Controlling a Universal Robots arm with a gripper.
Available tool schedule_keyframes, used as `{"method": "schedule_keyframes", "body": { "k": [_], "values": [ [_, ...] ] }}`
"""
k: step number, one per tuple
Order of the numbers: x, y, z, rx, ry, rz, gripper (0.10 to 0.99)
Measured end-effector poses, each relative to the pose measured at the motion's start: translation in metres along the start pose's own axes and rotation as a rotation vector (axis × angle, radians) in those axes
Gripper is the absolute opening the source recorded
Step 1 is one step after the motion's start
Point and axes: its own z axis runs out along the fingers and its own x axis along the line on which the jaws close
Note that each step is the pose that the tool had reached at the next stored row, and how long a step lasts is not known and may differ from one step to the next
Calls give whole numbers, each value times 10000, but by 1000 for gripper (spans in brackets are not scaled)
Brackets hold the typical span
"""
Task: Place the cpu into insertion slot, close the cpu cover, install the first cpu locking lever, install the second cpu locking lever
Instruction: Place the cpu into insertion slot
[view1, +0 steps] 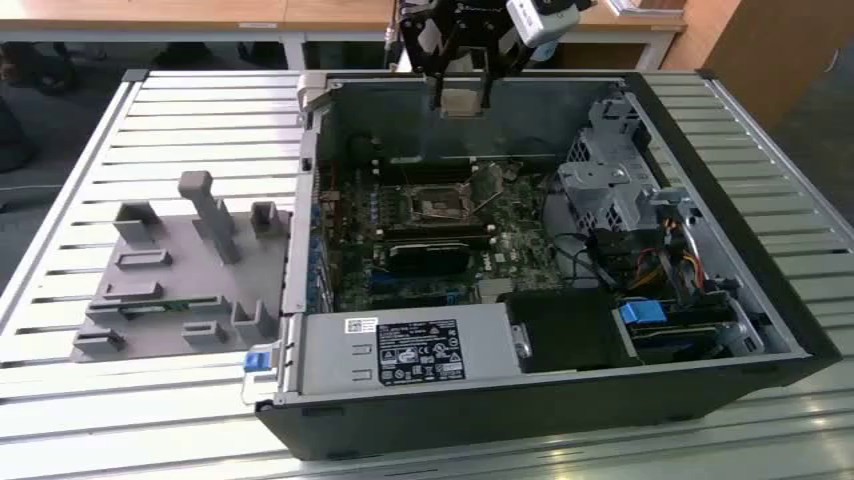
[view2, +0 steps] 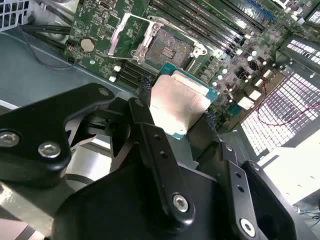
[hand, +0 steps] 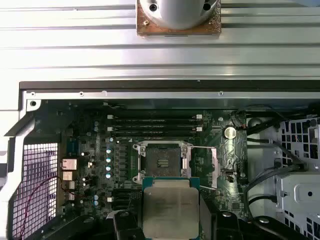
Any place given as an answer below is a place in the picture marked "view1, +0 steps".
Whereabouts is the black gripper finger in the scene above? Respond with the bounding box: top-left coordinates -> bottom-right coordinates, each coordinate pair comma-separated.
476,19 -> 535,110
399,14 -> 447,110

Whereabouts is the silver CPU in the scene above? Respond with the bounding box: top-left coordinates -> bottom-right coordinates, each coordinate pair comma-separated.
439,88 -> 486,119

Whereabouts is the wire locking lever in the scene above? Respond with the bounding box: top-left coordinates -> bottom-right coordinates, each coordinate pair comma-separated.
471,186 -> 508,215

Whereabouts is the CPU socket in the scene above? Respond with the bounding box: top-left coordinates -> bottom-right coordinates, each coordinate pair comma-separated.
404,182 -> 482,225

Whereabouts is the black expansion slot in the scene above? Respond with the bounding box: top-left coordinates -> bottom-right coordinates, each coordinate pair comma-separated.
370,293 -> 486,309

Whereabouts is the grey case latch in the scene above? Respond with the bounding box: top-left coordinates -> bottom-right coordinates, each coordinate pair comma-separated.
295,72 -> 335,112

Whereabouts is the metal drive cage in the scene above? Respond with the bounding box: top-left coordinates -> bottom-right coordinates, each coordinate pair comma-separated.
556,97 -> 668,234

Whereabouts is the stack of papers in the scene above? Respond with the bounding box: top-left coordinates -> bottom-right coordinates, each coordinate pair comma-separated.
603,0 -> 688,19

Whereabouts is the green motherboard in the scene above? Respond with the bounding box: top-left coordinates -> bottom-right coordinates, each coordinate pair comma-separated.
312,158 -> 563,314

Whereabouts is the black graphics card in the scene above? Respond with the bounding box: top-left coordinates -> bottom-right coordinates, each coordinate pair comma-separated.
386,242 -> 472,279

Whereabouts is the black office chair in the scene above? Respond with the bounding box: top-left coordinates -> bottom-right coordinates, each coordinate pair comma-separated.
0,42 -> 79,96
151,42 -> 221,71

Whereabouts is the silver chipset heatsink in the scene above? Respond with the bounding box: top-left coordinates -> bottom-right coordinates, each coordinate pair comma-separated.
476,279 -> 512,302

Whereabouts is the wooden cabinet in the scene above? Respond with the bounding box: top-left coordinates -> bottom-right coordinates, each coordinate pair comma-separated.
659,0 -> 854,132

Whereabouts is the black plastic shroud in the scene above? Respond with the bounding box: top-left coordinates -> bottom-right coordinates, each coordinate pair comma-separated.
503,289 -> 642,374

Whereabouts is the blue disk carrier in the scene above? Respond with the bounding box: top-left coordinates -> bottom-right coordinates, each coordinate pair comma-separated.
618,298 -> 668,331

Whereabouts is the grey parts rack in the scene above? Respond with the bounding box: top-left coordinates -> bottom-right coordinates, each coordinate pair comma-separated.
69,170 -> 295,364

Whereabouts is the grey power supply unit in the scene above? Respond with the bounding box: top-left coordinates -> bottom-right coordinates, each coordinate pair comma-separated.
296,302 -> 526,396

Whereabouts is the green RAM stick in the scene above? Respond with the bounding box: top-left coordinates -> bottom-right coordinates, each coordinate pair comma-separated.
117,298 -> 221,315

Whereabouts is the black PC case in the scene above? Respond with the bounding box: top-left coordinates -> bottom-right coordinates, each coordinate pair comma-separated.
255,69 -> 843,462

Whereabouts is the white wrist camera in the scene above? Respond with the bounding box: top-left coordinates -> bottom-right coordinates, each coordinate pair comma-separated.
504,0 -> 582,47

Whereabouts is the wooden desk white frame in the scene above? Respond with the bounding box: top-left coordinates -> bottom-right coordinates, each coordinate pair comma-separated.
0,0 -> 288,71
284,0 -> 688,71

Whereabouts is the black cable bundle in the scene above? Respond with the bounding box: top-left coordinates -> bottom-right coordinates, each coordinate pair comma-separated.
550,228 -> 639,294

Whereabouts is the yellow red wire bundle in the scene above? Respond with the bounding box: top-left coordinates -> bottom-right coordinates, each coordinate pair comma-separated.
630,248 -> 710,295

